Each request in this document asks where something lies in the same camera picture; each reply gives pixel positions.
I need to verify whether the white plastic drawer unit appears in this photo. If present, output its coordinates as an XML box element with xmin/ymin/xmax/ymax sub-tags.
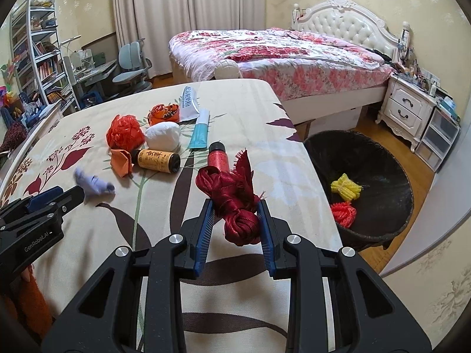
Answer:
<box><xmin>415</xmin><ymin>107</ymin><xmax>461</xmax><ymax>173</ymax></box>

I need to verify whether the white tufted headboard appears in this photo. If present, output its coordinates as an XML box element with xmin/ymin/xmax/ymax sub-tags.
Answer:
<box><xmin>291</xmin><ymin>0</ymin><xmax>399</xmax><ymax>61</ymax></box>

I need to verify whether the red bottle black cap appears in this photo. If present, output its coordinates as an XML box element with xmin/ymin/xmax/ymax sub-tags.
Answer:
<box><xmin>208</xmin><ymin>142</ymin><xmax>230</xmax><ymax>172</ymax></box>

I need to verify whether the red foam net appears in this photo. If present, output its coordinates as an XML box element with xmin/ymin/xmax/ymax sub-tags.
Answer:
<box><xmin>331</xmin><ymin>202</ymin><xmax>357</xmax><ymax>229</ymax></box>

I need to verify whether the red crumpled plastic bag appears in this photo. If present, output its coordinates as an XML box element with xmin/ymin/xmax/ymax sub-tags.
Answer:
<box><xmin>105</xmin><ymin>115</ymin><xmax>145</xmax><ymax>151</ymax></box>

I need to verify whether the grey office chair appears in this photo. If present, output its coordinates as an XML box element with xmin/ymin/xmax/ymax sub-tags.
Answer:
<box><xmin>112</xmin><ymin>38</ymin><xmax>152</xmax><ymax>97</ymax></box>

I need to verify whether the floral beige bed sheet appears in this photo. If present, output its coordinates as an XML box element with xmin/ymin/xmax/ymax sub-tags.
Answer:
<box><xmin>1</xmin><ymin>80</ymin><xmax>342</xmax><ymax>352</ymax></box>

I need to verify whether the white round footboard post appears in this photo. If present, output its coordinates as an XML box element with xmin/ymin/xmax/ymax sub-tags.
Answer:
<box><xmin>214</xmin><ymin>59</ymin><xmax>242</xmax><ymax>80</ymax></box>

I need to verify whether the white bookshelf with books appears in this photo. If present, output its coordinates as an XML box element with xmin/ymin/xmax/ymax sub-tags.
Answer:
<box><xmin>9</xmin><ymin>0</ymin><xmax>79</xmax><ymax>115</ymax></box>

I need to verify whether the white paper ball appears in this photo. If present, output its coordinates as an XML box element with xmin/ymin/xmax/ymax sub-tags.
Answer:
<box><xmin>145</xmin><ymin>121</ymin><xmax>181</xmax><ymax>151</ymax></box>

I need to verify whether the white blue toothpaste tube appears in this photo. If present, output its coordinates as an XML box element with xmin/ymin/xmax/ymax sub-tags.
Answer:
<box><xmin>179</xmin><ymin>86</ymin><xmax>200</xmax><ymax>122</ymax></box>

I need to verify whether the brown bottle yellow label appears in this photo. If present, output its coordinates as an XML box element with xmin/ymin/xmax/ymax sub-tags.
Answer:
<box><xmin>131</xmin><ymin>149</ymin><xmax>180</xmax><ymax>174</ymax></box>

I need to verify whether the black lined trash bin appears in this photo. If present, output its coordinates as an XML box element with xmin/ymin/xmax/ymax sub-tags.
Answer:
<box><xmin>304</xmin><ymin>130</ymin><xmax>414</xmax><ymax>252</ymax></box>

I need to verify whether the orange black snack wrapper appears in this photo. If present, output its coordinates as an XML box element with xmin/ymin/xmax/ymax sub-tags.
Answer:
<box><xmin>147</xmin><ymin>104</ymin><xmax>180</xmax><ymax>126</ymax></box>

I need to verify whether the floral pink bed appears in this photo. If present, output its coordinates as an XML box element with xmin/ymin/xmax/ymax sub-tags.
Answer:
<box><xmin>169</xmin><ymin>28</ymin><xmax>393</xmax><ymax>124</ymax></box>

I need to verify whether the grey study desk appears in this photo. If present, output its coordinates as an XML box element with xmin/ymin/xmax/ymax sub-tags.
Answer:
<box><xmin>60</xmin><ymin>35</ymin><xmax>117</xmax><ymax>102</ymax></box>

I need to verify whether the yellow foam net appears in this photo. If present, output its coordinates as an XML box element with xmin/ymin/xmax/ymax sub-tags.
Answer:
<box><xmin>331</xmin><ymin>174</ymin><xmax>362</xmax><ymax>202</ymax></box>

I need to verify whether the teal white cream tube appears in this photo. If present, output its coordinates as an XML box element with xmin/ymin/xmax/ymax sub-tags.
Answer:
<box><xmin>188</xmin><ymin>109</ymin><xmax>210</xmax><ymax>150</ymax></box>

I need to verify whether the white nightstand with drawers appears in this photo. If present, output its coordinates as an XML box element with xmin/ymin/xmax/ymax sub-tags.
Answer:
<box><xmin>375</xmin><ymin>74</ymin><xmax>437</xmax><ymax>152</ymax></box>

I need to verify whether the dark red satin ribbon bundle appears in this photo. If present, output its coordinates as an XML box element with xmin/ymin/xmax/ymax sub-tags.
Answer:
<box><xmin>195</xmin><ymin>151</ymin><xmax>260</xmax><ymax>246</ymax></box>

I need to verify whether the beige curtain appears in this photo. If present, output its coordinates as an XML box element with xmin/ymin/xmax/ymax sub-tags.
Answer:
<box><xmin>112</xmin><ymin>0</ymin><xmax>266</xmax><ymax>76</ymax></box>

